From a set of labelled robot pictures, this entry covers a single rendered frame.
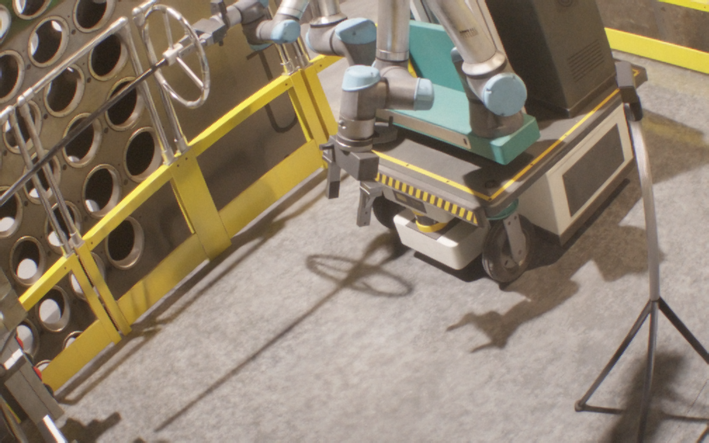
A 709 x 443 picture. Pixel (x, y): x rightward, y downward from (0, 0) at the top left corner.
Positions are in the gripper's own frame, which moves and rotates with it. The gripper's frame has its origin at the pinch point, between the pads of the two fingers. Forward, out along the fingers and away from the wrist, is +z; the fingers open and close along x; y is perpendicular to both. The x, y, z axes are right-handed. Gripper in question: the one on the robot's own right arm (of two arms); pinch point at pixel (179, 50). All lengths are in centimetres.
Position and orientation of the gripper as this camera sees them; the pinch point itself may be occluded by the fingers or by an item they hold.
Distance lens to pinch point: 228.6
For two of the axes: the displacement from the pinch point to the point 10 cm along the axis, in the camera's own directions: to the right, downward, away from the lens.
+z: -6.9, 5.6, -4.5
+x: -7.0, -3.9, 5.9
